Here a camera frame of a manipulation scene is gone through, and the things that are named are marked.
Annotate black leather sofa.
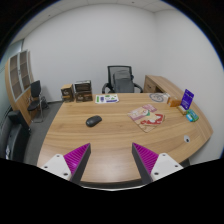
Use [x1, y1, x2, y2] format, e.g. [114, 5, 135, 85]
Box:
[0, 109, 32, 162]

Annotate round patterned white disc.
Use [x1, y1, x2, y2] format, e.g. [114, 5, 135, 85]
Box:
[148, 92, 167, 103]

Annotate grey backpack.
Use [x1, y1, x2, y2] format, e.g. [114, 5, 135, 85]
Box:
[112, 69, 135, 94]

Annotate white green purple sticker sheet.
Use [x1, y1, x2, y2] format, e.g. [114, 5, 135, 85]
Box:
[94, 93, 120, 104]

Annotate purple sign card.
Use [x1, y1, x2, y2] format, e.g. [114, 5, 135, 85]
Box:
[179, 88, 195, 111]

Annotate wooden side cabinet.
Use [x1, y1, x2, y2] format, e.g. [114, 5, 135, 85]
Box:
[143, 74, 188, 98]

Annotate small orange box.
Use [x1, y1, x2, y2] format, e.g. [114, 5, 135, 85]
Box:
[167, 96, 183, 108]

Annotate cartoon print mouse pad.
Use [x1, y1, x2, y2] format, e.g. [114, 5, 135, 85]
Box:
[126, 103, 166, 134]

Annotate black visitor chair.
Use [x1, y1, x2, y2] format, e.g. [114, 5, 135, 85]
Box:
[26, 79, 49, 124]

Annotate black cardboard box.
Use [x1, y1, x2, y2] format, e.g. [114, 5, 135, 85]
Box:
[73, 79, 93, 93]

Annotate tall brown cardboard box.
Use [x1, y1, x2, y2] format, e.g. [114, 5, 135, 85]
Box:
[60, 83, 76, 103]

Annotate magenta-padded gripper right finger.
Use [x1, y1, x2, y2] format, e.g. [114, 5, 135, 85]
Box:
[131, 142, 184, 185]

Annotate black computer mouse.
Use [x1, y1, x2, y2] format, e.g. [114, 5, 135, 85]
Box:
[85, 115, 103, 128]

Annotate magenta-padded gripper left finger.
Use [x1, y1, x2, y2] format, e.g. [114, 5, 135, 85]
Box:
[40, 142, 92, 184]

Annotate small green box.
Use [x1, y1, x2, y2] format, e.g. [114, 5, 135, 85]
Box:
[185, 109, 200, 123]

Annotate black mesh office chair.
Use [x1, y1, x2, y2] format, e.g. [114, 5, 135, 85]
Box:
[101, 65, 144, 94]

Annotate wooden shelf unit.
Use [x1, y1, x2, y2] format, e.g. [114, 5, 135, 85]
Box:
[4, 49, 36, 126]

